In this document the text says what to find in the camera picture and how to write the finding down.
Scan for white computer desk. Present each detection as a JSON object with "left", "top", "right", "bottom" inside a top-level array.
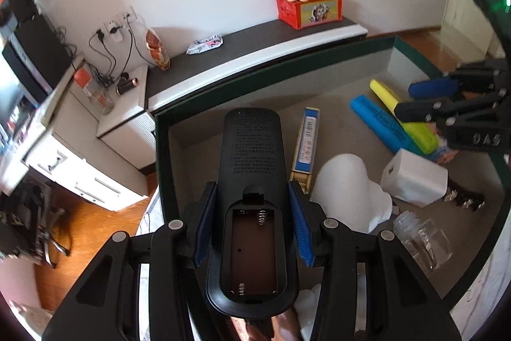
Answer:
[{"left": 0, "top": 53, "right": 150, "bottom": 212}]

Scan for black speaker box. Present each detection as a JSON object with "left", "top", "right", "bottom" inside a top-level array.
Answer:
[{"left": 6, "top": 0, "right": 41, "bottom": 24}]

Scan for yellow highlighter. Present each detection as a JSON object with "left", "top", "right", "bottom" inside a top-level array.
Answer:
[{"left": 369, "top": 79, "right": 440, "bottom": 155}]

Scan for black remote control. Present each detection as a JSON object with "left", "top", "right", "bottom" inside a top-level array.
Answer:
[{"left": 205, "top": 107, "right": 301, "bottom": 318}]

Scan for black office chair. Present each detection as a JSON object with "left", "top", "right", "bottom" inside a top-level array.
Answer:
[{"left": 0, "top": 181, "right": 72, "bottom": 270}]

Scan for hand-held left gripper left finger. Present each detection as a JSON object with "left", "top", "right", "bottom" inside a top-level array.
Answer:
[{"left": 41, "top": 181, "right": 219, "bottom": 341}]

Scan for pink box with green rim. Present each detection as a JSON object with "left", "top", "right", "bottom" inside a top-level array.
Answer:
[{"left": 154, "top": 35, "right": 511, "bottom": 314}]

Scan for striped white quilt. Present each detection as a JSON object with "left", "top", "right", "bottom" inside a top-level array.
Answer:
[{"left": 136, "top": 187, "right": 511, "bottom": 341}]

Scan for blue highlighter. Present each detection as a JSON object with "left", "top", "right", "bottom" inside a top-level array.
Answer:
[{"left": 350, "top": 94, "right": 424, "bottom": 156}]

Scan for brown and white snack bag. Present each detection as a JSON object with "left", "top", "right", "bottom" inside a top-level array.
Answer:
[{"left": 144, "top": 28, "right": 171, "bottom": 71}]

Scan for black cylindrical hair tool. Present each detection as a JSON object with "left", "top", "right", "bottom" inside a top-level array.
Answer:
[{"left": 115, "top": 73, "right": 139, "bottom": 95}]

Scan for black computer tower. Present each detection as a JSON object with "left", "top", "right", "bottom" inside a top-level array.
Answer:
[{"left": 2, "top": 15, "right": 72, "bottom": 106}]

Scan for dark beaded strap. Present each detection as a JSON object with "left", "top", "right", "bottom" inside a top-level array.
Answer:
[{"left": 443, "top": 181, "right": 485, "bottom": 212}]

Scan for white nightstand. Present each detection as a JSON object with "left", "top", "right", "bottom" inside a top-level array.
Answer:
[{"left": 97, "top": 65, "right": 156, "bottom": 176}]

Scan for black computer monitor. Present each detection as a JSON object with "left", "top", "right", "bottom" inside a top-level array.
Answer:
[{"left": 0, "top": 53, "right": 38, "bottom": 134}]

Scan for clear plastic jar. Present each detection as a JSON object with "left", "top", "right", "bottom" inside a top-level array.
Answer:
[{"left": 393, "top": 211, "right": 454, "bottom": 272}]

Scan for small clear glass jar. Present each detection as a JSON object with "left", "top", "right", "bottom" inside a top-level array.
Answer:
[{"left": 90, "top": 87, "right": 116, "bottom": 115}]

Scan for white charger block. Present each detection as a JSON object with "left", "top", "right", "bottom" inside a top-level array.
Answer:
[{"left": 379, "top": 148, "right": 448, "bottom": 208}]

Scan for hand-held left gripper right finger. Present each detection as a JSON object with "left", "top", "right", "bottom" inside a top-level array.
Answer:
[{"left": 288, "top": 180, "right": 464, "bottom": 341}]

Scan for black-topped low cabinet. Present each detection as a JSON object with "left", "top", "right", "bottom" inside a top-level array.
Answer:
[{"left": 146, "top": 17, "right": 368, "bottom": 116}]

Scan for blue and gold box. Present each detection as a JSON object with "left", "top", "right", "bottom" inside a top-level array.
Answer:
[{"left": 289, "top": 107, "right": 321, "bottom": 194}]

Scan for black power cables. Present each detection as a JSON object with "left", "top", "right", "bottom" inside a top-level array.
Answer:
[{"left": 54, "top": 15, "right": 150, "bottom": 86}]

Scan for white wipes packet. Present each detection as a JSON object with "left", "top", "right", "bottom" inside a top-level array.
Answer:
[{"left": 186, "top": 35, "right": 223, "bottom": 56}]

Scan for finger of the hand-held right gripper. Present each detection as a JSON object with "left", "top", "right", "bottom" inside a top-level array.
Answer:
[
  {"left": 408, "top": 61, "right": 501, "bottom": 100},
  {"left": 394, "top": 91, "right": 504, "bottom": 123}
]

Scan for red printed crate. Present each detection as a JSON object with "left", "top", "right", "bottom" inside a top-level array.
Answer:
[{"left": 274, "top": 0, "right": 344, "bottom": 30}]

